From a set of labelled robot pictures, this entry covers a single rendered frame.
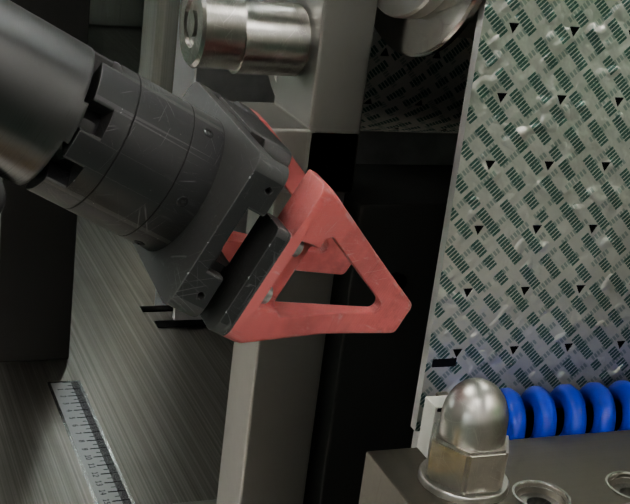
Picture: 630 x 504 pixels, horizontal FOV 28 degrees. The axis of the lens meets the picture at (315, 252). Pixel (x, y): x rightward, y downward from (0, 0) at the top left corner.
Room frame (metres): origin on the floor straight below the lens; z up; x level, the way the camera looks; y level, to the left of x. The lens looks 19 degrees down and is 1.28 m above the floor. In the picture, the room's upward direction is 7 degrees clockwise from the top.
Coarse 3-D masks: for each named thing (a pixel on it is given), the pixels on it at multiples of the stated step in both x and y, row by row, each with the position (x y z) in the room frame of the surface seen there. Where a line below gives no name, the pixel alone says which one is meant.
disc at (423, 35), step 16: (448, 0) 0.53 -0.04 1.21; (464, 0) 0.52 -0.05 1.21; (480, 0) 0.51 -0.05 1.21; (384, 16) 0.59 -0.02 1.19; (432, 16) 0.54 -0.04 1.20; (448, 16) 0.53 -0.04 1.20; (464, 16) 0.52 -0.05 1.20; (384, 32) 0.58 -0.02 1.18; (400, 32) 0.57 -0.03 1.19; (416, 32) 0.55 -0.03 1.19; (432, 32) 0.54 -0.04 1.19; (448, 32) 0.53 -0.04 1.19; (400, 48) 0.57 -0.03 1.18; (416, 48) 0.55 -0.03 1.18; (432, 48) 0.54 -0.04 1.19
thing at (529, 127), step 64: (512, 64) 0.52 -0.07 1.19; (576, 64) 0.53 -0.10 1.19; (512, 128) 0.52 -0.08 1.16; (576, 128) 0.54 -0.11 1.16; (512, 192) 0.52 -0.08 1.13; (576, 192) 0.54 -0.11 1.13; (448, 256) 0.51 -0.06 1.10; (512, 256) 0.53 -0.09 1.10; (576, 256) 0.54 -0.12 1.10; (448, 320) 0.52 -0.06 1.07; (512, 320) 0.53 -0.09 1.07; (576, 320) 0.54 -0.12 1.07; (448, 384) 0.52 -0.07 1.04; (512, 384) 0.53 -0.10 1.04; (576, 384) 0.55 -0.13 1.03
